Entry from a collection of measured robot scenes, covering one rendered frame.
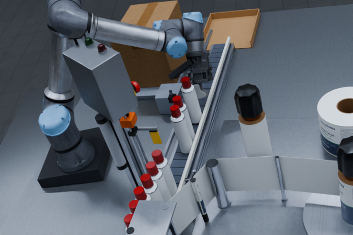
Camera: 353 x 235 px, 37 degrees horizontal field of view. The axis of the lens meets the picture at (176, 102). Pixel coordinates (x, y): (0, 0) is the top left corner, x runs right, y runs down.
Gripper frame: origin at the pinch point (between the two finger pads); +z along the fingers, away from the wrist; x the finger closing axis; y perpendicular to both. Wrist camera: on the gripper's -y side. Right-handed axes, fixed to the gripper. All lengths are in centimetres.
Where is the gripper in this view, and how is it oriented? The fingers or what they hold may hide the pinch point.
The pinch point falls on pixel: (194, 103)
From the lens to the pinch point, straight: 206.6
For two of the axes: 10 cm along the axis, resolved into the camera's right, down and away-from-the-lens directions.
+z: 0.9, 9.9, 1.4
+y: 9.4, -0.3, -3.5
